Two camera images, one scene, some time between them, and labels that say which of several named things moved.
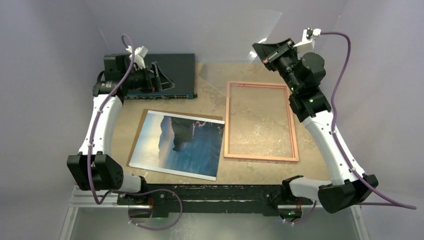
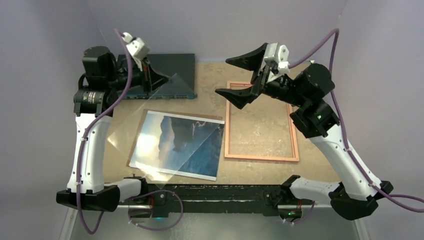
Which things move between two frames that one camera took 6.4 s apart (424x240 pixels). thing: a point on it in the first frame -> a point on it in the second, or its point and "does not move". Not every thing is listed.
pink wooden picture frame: x=227 y=155 does not move
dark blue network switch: x=180 y=68 does not move
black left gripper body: x=139 y=80 does not move
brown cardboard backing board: x=144 y=117 does not move
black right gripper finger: x=265 y=61 -> x=252 y=61
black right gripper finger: x=268 y=52 -> x=240 y=97
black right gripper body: x=285 y=63 -> x=280 y=88
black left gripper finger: x=166 y=85 -> x=153 y=91
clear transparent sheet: x=228 y=52 -> x=166 y=133
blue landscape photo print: x=180 y=144 does not move
